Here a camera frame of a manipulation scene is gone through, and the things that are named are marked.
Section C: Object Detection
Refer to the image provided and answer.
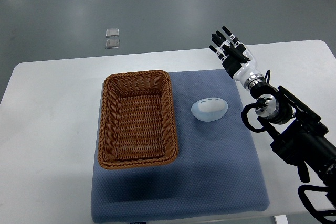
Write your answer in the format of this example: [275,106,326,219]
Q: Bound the upper silver floor plate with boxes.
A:
[106,28,119,38]

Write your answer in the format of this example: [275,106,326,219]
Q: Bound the lower silver floor plate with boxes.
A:
[105,38,120,49]

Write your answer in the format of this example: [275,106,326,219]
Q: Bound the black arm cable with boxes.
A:
[240,103,267,133]

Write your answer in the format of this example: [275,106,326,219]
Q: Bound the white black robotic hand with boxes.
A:
[209,26,265,88]

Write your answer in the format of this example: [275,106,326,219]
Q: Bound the light blue plush toy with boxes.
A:
[191,97,228,122]

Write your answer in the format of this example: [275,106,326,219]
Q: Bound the blue quilted mat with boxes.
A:
[91,70,269,223]

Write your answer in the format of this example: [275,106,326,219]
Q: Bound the silver floor plate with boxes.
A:
[106,28,119,38]
[105,38,120,49]

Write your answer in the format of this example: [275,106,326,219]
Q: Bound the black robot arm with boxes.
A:
[241,71,335,223]

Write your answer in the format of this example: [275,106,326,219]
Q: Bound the brown wicker basket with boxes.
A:
[97,70,179,170]

